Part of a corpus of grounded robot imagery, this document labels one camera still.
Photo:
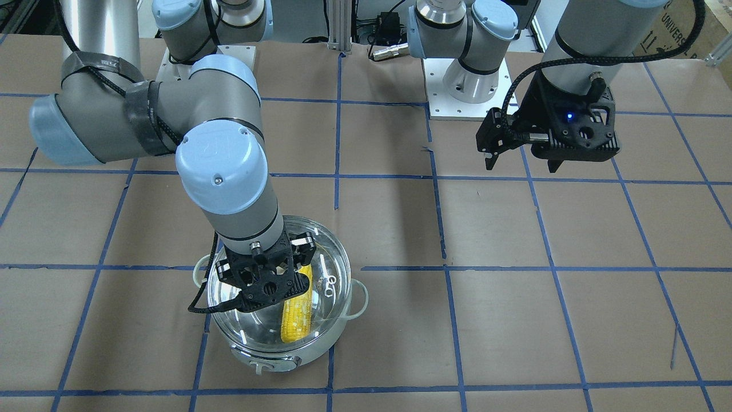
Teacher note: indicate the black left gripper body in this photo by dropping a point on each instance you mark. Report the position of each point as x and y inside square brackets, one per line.
[533, 104]

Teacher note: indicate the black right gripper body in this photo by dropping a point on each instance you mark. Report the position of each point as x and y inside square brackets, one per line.
[305, 248]

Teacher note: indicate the yellow corn cob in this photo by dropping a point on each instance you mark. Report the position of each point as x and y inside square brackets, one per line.
[296, 318]

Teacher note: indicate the glass pot lid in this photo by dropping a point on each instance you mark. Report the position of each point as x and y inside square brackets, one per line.
[260, 330]

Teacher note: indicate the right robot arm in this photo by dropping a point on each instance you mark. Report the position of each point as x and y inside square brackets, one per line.
[209, 120]

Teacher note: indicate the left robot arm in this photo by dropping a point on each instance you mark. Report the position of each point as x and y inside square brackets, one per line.
[477, 35]

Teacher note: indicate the pale green steel pot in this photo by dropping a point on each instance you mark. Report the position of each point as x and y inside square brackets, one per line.
[218, 292]

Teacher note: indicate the cardboard box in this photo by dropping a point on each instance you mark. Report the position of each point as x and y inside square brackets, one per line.
[675, 22]

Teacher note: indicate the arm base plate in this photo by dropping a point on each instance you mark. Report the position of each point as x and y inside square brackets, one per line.
[469, 86]

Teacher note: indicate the aluminium frame post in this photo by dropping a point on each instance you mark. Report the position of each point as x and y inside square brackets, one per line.
[340, 17]

